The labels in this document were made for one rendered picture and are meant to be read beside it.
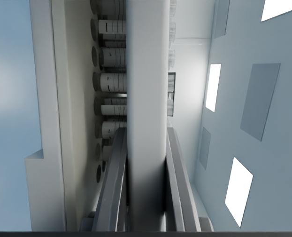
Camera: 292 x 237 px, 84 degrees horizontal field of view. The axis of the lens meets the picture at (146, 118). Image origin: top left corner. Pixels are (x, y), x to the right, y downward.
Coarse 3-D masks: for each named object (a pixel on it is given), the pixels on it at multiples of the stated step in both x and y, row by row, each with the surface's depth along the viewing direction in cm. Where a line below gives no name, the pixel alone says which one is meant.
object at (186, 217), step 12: (168, 132) 10; (168, 144) 9; (168, 156) 8; (180, 156) 8; (168, 168) 8; (180, 168) 8; (168, 180) 7; (180, 180) 7; (168, 192) 7; (180, 192) 6; (168, 204) 7; (180, 204) 6; (192, 204) 6; (168, 216) 7; (180, 216) 6; (192, 216) 6; (168, 228) 7; (180, 228) 6; (192, 228) 6; (204, 228) 6
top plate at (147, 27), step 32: (128, 0) 7; (160, 0) 7; (128, 32) 7; (160, 32) 7; (128, 64) 7; (160, 64) 7; (128, 96) 8; (160, 96) 8; (128, 128) 8; (160, 128) 8; (128, 160) 8; (160, 160) 8; (128, 192) 8; (160, 192) 8; (128, 224) 9; (160, 224) 8
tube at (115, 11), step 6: (90, 0) 10; (96, 0) 10; (102, 0) 10; (108, 0) 10; (114, 0) 10; (120, 0) 10; (174, 0) 10; (96, 6) 11; (102, 6) 11; (108, 6) 11; (114, 6) 11; (120, 6) 11; (174, 6) 11; (96, 12) 11; (102, 12) 11; (108, 12) 11; (114, 12) 11; (120, 12) 11; (174, 12) 11
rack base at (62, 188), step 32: (32, 0) 7; (64, 0) 7; (32, 32) 8; (64, 32) 7; (64, 64) 7; (64, 96) 7; (96, 96) 12; (64, 128) 8; (32, 160) 8; (64, 160) 8; (96, 160) 12; (32, 192) 8; (64, 192) 8; (96, 192) 12; (32, 224) 8; (64, 224) 8
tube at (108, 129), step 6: (96, 126) 12; (102, 126) 12; (108, 126) 12; (114, 126) 12; (120, 126) 12; (126, 126) 12; (168, 126) 12; (96, 132) 12; (102, 132) 12; (108, 132) 12; (114, 132) 12; (108, 138) 12
